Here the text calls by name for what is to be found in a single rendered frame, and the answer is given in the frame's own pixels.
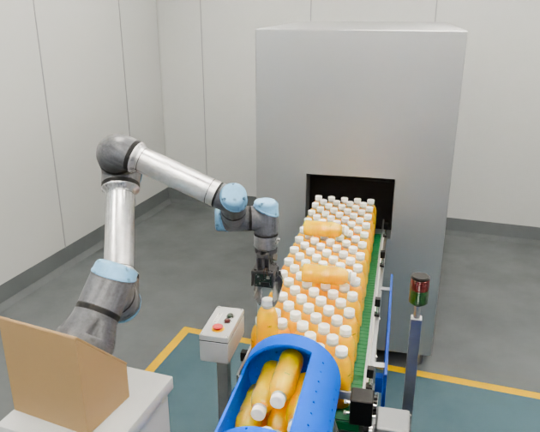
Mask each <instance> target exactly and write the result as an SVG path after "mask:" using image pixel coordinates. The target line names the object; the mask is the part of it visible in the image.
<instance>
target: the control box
mask: <svg viewBox="0 0 540 432"><path fill-rule="evenodd" d="M229 313H232V314H233V317H232V318H230V319H231V322H228V323H226V322H224V320H225V318H229V317H227V314H229ZM218 314H220V315H219V316H218ZM243 314H244V310H243V309H235V308H227V307H220V306H218V307H217V308H216V310H214V312H213V314H212V315H211V317H210V319H209V320H208V322H207V324H206V325H205V326H204V328H203V329H202V331H201V333H200V334H199V340H200V357H201V360H202V361H208V362H215V363H226V364H228V363H229V362H230V360H231V358H232V356H233V354H234V352H235V350H236V348H237V346H238V344H239V342H240V340H241V338H242V336H243V334H244V315H243ZM216 318H217V319H216ZM215 319H216V320H215ZM214 321H216V322H214ZM217 323H219V324H222V325H223V328H222V329H220V330H215V329H213V325H214V324H217Z"/></svg>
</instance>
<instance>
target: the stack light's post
mask: <svg viewBox="0 0 540 432"><path fill-rule="evenodd" d="M421 329H422V316H421V315H420V318H419V319H415V318H414V317H413V315H411V322H410V331H409V339H408V349H407V358H406V366H405V384H404V392H403V402H402V410H406V411H409V412H410V414H411V420H412V411H413V403H414V394H415V386H416V378H417V362H418V354H419V346H420V337H421Z"/></svg>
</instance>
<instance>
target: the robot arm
mask: <svg viewBox="0 0 540 432"><path fill-rule="evenodd" d="M96 158H97V161H98V163H99V166H100V169H101V190H102V192H103V193H104V194H105V195H106V199H105V249H104V259H98V260H96V262H95V263H94V265H93V267H92V268H91V272H90V274H89V276H88V278H87V282H86V284H85V285H84V287H83V290H82V292H81V294H80V297H79V299H78V301H77V303H76V306H75V308H74V310H73V311H72V312H71V314H70V315H69V316H68V317H67V318H66V319H65V321H64V322H63V323H62V325H61V326H60V327H58V329H57V330H56V332H60V333H65V334H68V335H71V336H76V337H77V338H79V339H82V340H84V341H86V342H88V343H89V344H91V345H94V346H96V347H98V348H100V349H101V350H103V351H105V352H107V353H109V354H111V355H112V354H113V352H114V350H115V342H116V331H117V324H118V323H124V322H127V321H130V320H132V319H133V318H134V317H135V316H136V315H137V314H138V312H139V310H140V308H141V296H140V294H139V273H138V272H136V270H134V244H135V195H137V194H138V193H139V192H140V183H141V179H142V175H145V176H147V177H150V178H152V179H154V180H156V181H158V182H160V183H162V184H165V185H167V186H169V187H171V188H173V189H176V190H178V191H180V192H182V193H184V194H186V195H189V196H191V197H193V198H195V199H197V200H199V201H202V202H204V203H206V204H208V205H210V206H212V207H215V229H216V230H217V231H254V246H255V252H256V264H255V266H254V267H253V269H252V271H251V286H252V285H254V293H255V294H254V300H255V299H256V301H257V302H258V304H259V305H261V300H262V297H261V294H262V287H266V288H271V289H272V291H273V294H272V296H273V300H272V302H273V307H274V306H275V305H276V303H277V302H278V300H279V294H280V292H281V288H282V284H283V277H282V274H281V271H280V270H279V266H278V265H277V262H273V261H276V260H277V258H278V254H276V253H277V252H278V242H279V241H280V239H279V238H278V234H279V204H278V202H277V201H276V200H274V199H272V198H259V199H256V200H255V201H254V205H253V206H247V203H248V197H247V193H246V190H245V188H244V187H243V186H242V185H241V184H239V183H228V184H226V183H223V182H220V181H219V180H217V179H215V178H213V177H210V176H208V175H206V174H204V173H201V172H199V171H197V170H195V169H192V168H190V167H188V166H186V165H183V164H181V163H179V162H177V161H176V160H173V159H170V158H168V157H166V156H164V155H162V154H160V153H157V152H154V151H153V150H151V149H149V148H147V147H146V144H145V143H144V142H142V141H139V140H137V139H135V138H133V137H130V136H128V135H122V134H112V135H108V136H106V137H105V138H103V139H102V140H101V141H100V142H99V144H98V146H97V149H96Z"/></svg>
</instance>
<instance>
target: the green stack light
mask: <svg viewBox="0 0 540 432"><path fill-rule="evenodd" d="M428 298H429V292H428V291H427V292H424V293H418V292H414V291H412V290H411V289H410V293H409V302H410V303H411V304H413V305H416V306H424V305H426V304H427V303H428Z"/></svg>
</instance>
